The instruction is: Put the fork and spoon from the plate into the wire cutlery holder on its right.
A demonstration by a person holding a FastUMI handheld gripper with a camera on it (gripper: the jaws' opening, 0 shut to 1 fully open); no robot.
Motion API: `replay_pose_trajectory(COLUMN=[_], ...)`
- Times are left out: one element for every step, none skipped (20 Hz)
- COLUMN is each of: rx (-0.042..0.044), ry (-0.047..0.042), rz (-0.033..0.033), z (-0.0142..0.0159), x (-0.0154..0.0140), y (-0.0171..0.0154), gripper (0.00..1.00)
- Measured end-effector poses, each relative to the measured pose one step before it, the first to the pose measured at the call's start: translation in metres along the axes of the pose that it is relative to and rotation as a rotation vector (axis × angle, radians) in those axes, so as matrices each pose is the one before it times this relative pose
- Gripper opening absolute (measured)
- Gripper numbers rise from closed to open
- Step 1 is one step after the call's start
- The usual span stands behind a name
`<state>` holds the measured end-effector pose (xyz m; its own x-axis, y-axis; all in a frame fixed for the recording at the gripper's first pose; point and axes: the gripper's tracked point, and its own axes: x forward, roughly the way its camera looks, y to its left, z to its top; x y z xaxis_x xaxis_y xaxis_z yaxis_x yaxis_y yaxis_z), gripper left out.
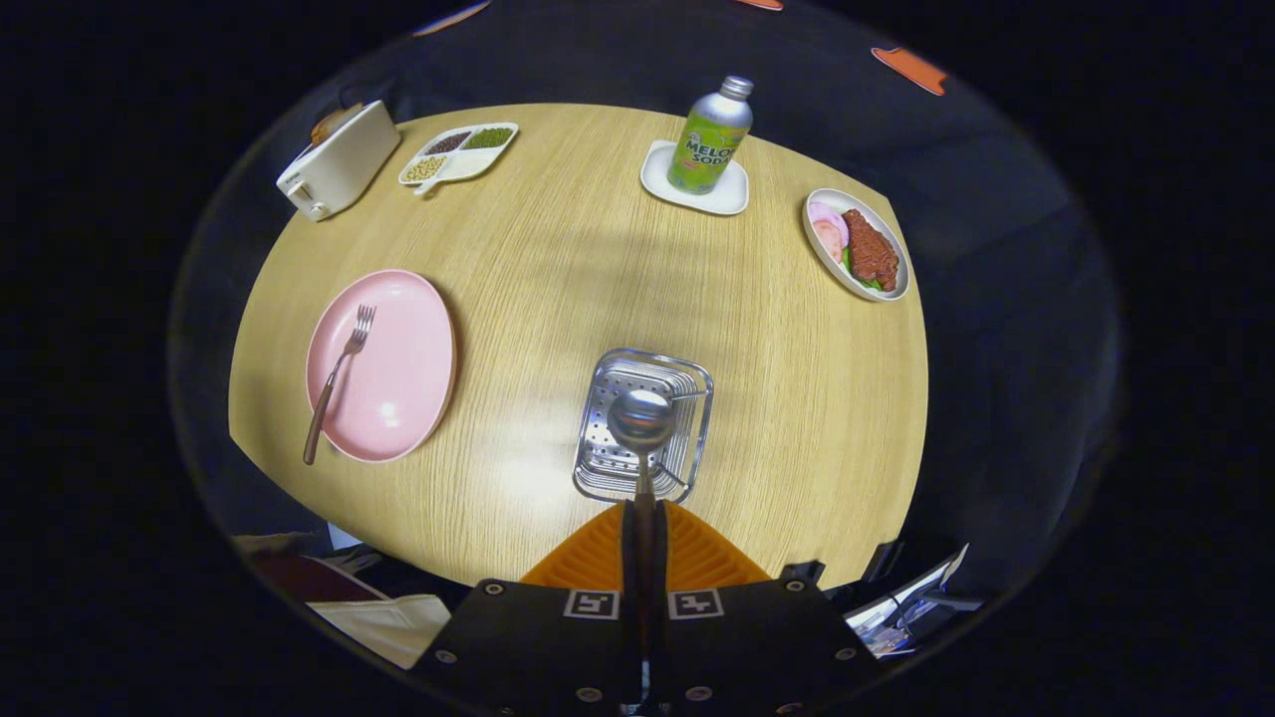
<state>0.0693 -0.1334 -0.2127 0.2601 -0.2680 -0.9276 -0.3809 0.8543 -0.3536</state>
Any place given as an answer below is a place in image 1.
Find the pink plate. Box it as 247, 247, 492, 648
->
305, 269, 457, 464

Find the white toaster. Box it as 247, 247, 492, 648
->
276, 100, 402, 222

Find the cream cloth bag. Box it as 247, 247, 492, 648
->
309, 595, 451, 669

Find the white oval plate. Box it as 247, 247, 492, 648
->
802, 188, 910, 303

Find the brown meat piece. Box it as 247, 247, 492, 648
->
843, 208, 900, 292

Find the wooden handled metal fork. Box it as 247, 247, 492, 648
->
303, 305, 377, 466

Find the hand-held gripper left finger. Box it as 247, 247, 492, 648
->
413, 501, 643, 713

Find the green soda bottle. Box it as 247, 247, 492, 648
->
667, 76, 755, 195

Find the toasted bread slice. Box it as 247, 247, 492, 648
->
311, 105, 365, 145

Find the white divided dish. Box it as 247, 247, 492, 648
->
398, 121, 520, 195

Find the wooden handled metal spoon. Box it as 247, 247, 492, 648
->
608, 388, 678, 638

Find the white square coaster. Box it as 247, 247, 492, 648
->
640, 139, 750, 217

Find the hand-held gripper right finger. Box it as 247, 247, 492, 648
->
645, 501, 883, 713

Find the metal wire basket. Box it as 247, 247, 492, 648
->
573, 349, 715, 504

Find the green lettuce leaf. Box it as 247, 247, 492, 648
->
842, 247, 885, 292

